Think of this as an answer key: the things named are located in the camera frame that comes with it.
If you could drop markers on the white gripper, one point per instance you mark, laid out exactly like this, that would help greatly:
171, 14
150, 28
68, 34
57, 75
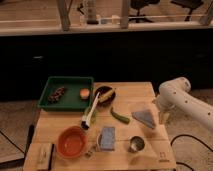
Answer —
163, 106

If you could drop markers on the grey towel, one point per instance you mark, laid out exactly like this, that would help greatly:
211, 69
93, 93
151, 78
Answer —
145, 117

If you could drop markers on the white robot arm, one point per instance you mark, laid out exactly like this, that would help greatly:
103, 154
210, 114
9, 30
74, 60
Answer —
175, 93

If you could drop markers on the small metal cup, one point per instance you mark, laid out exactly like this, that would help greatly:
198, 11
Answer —
136, 144

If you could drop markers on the green pepper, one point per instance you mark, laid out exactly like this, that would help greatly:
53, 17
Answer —
119, 117

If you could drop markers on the blue sponge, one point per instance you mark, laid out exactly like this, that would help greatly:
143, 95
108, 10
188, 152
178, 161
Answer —
107, 139

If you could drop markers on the black round plate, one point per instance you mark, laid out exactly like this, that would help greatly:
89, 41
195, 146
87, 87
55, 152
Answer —
101, 90

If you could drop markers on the orange round fruit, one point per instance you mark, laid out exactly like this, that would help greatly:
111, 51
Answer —
84, 93

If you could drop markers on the orange plastic bowl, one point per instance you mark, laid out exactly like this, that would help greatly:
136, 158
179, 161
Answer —
71, 142

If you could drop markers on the green plastic tray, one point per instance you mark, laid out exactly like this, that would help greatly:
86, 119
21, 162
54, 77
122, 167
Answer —
71, 99

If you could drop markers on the black office chair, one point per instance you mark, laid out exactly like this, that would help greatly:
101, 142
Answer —
138, 5

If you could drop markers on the wooden block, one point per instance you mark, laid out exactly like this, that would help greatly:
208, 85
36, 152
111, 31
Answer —
44, 157

